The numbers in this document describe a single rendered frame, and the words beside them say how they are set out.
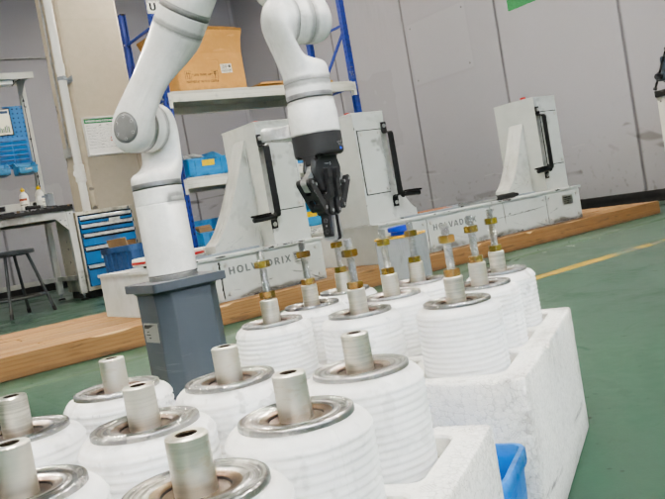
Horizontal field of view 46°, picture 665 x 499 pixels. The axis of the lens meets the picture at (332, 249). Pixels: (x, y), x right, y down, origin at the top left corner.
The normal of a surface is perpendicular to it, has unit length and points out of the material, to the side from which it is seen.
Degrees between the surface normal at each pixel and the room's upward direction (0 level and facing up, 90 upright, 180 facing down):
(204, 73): 90
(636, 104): 90
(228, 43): 103
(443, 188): 90
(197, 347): 90
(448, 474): 0
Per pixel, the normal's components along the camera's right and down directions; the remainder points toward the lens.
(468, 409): -0.40, 0.11
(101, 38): 0.58, -0.06
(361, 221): -0.80, 0.17
